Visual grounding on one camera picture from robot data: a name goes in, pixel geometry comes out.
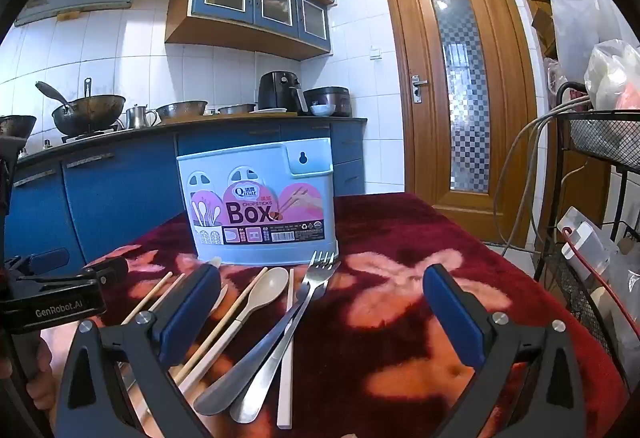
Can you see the white wall switch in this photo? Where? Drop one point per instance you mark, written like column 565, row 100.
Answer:
column 375, row 53

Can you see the large steel bowl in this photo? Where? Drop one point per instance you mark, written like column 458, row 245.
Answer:
column 182, row 111

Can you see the blue kitchen base cabinets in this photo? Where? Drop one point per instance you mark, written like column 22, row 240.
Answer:
column 125, row 188

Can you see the wooden chopstick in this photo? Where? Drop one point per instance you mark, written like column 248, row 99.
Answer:
column 225, row 316
column 150, row 295

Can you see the clear plastic bag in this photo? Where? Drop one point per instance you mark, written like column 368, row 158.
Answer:
column 612, row 73

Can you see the steel fork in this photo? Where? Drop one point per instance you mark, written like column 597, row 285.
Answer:
column 262, row 380

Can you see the small steel bowl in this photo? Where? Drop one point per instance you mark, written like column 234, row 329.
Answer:
column 237, row 109

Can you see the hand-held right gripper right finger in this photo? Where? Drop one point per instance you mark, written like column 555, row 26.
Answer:
column 452, row 318

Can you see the blue glass-door wall cabinet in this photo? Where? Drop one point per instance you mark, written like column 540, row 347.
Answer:
column 227, row 23

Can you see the red floral blanket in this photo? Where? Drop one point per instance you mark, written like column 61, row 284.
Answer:
column 400, row 238

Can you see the wooden door with glass pane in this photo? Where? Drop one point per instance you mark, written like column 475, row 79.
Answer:
column 420, row 68

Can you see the light blue utensil holder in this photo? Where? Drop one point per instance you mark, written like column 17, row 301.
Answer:
column 260, row 198

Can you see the steel kettle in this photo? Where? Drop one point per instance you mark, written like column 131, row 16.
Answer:
column 137, row 117

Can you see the black air fryer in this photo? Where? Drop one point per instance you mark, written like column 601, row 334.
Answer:
column 277, row 91

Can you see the white cutting board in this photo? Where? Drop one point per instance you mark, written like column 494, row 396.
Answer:
column 270, row 110

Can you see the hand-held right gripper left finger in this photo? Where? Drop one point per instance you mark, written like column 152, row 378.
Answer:
column 190, row 313

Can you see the black wok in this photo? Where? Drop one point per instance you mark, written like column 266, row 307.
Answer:
column 90, row 116

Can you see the dark rice cooker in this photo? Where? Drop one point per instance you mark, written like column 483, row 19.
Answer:
column 327, row 96

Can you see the black gas stove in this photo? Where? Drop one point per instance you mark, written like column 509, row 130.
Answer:
column 90, row 134

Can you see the white plastic bag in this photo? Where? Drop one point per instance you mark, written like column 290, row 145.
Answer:
column 580, row 18

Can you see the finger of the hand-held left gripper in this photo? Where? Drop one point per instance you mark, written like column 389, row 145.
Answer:
column 112, row 270
column 47, row 260

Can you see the dark cooking pot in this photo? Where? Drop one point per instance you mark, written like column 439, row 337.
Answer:
column 15, row 124

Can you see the white bowl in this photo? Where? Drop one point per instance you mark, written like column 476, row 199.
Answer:
column 322, row 110

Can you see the person's left hand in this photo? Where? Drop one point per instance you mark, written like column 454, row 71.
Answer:
column 42, row 378

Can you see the steel table knife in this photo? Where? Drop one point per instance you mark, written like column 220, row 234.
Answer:
column 232, row 380

